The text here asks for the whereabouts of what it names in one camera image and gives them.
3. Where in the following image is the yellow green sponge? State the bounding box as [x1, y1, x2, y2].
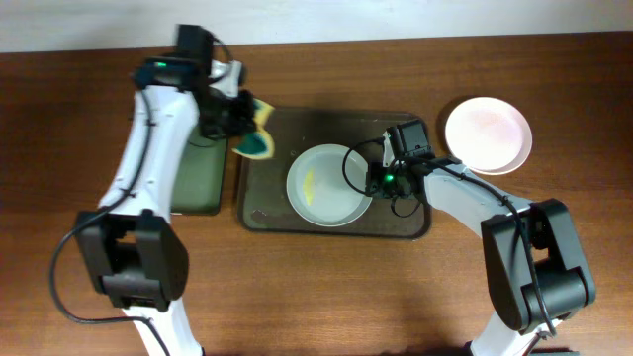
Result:
[231, 99, 275, 160]

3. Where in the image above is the white plate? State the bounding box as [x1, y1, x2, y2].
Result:
[286, 144, 372, 227]
[444, 97, 533, 175]

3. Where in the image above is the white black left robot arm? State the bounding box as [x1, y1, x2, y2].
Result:
[70, 56, 257, 355]

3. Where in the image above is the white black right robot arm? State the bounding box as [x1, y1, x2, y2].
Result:
[366, 156, 596, 355]

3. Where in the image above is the black water basin tray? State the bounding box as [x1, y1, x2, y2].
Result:
[171, 127, 227, 216]

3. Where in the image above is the dark brown serving tray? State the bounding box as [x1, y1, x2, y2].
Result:
[237, 108, 431, 240]

